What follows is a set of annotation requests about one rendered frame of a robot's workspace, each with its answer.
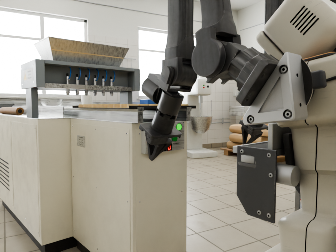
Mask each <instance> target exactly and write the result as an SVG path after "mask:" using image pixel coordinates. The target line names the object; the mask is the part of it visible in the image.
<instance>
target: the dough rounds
mask: <svg viewBox="0 0 336 252"><path fill-rule="evenodd" d="M129 106H158V104H79V108H129ZM181 106H189V105H188V104H182V105H181Z"/></svg>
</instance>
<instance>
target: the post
mask: <svg viewBox="0 0 336 252"><path fill-rule="evenodd" d="M300 195H301V194H299V193H298V191H297V190H296V189H295V212H296V211H298V210H299V209H300V206H301V200H300Z"/></svg>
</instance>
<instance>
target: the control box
mask: <svg viewBox="0 0 336 252"><path fill-rule="evenodd" d="M178 124H181V126H182V128H181V130H178V131H179V132H181V133H182V135H181V138H179V137H178V139H177V141H173V138H170V139H171V140H172V144H171V150H169V148H167V149H166V150H165V151H164V152H170V151H177V150H184V149H185V122H184V121H176V122H175V124H174V127H175V128H176V129H177V125H178ZM145 133H146V132H145V131H142V132H141V153H142V154H144V155H147V154H149V148H148V143H147V139H146V135H145Z"/></svg>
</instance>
